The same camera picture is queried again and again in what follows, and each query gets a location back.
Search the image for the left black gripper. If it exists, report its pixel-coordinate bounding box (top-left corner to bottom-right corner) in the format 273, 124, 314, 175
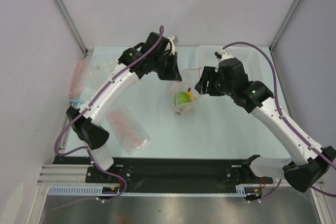
152, 51, 182, 82

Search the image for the clear strawberry zip bag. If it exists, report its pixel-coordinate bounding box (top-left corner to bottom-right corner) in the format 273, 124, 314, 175
169, 67, 203, 116

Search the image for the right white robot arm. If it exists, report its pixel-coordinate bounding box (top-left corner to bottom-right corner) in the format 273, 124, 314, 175
195, 58, 335, 193

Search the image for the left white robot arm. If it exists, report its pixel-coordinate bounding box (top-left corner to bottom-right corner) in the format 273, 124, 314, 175
66, 31, 182, 182

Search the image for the strawberry zip bag on table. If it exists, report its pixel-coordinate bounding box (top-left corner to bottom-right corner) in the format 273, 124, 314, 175
106, 106, 151, 155

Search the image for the white perforated plastic basket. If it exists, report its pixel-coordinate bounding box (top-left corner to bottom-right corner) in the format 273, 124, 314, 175
195, 45, 271, 81

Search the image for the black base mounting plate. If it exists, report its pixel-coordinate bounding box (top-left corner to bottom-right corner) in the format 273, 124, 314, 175
53, 156, 277, 194

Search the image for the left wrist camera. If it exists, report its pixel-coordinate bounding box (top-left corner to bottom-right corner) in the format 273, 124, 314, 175
168, 35, 179, 49

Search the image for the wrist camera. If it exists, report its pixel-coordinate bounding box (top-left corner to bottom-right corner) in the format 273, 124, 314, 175
168, 35, 179, 49
214, 50, 233, 72

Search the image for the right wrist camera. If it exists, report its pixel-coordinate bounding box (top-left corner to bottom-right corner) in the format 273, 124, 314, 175
214, 50, 233, 72

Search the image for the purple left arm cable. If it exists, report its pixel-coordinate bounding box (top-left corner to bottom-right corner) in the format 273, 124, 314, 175
52, 25, 166, 209

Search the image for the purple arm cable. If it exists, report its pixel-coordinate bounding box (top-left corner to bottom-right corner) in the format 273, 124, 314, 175
220, 41, 336, 204
52, 25, 166, 209

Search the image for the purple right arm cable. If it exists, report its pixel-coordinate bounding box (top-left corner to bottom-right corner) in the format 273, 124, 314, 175
220, 41, 336, 204

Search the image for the aluminium frame rail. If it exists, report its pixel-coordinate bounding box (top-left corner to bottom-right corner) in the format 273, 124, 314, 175
37, 164, 89, 185

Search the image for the white slotted cable duct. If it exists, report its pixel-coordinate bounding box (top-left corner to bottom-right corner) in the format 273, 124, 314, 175
48, 185, 260, 197

